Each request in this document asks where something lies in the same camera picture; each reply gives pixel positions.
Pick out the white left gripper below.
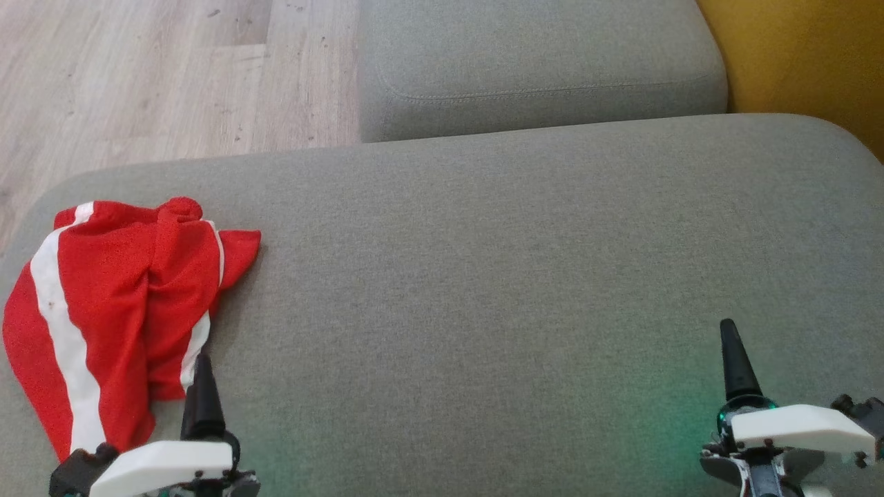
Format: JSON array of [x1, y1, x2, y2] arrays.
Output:
[[88, 353, 262, 497]]

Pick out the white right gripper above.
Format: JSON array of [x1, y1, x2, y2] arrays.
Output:
[[700, 318, 878, 497]]

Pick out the red shorts with white stripes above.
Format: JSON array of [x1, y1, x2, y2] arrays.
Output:
[[2, 197, 262, 463]]

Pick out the large grey fabric sofa seat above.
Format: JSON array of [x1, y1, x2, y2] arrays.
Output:
[[0, 113, 884, 497]]

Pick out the yellow fabric furniture piece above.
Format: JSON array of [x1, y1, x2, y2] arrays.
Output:
[[696, 0, 884, 164]]

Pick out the small grey fabric sofa cushion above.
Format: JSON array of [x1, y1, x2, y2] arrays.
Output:
[[357, 0, 729, 144]]

